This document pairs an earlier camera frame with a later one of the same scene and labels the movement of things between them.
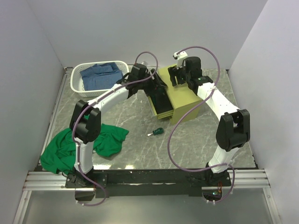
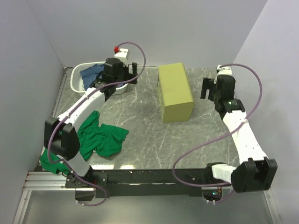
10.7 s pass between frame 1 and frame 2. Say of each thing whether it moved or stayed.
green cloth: stayed
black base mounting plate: stayed
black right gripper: moved
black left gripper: moved
